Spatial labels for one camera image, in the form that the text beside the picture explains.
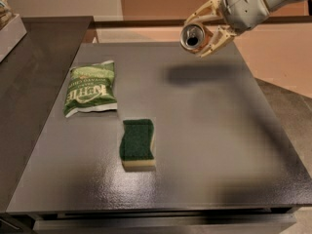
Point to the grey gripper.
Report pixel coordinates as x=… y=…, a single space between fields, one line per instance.
x=244 y=7

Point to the orange soda can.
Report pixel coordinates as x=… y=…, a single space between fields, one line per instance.
x=194 y=37

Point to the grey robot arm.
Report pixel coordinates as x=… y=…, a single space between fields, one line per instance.
x=217 y=22

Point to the green chip bag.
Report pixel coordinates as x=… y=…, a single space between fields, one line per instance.
x=90 y=89

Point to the green and yellow sponge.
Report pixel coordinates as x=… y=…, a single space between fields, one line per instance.
x=136 y=145

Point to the dark side table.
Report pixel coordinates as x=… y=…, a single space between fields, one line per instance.
x=30 y=79

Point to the white box at left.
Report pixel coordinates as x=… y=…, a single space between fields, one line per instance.
x=10 y=35

